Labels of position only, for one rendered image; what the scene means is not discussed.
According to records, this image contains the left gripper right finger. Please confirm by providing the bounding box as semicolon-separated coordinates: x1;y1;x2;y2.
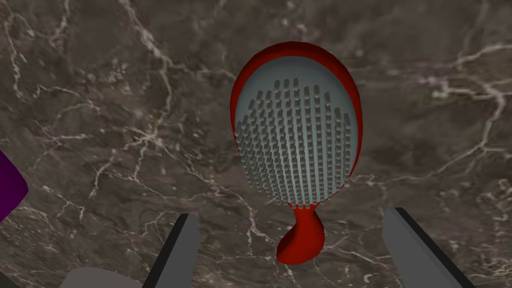
381;207;477;288

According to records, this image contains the purple object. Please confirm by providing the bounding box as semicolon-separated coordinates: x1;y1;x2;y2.
0;151;29;223

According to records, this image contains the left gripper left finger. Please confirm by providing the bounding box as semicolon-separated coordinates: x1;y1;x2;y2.
141;213;200;288

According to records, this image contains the red hairbrush with grey bristles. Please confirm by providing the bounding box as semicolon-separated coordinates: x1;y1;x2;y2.
229;41;364;266

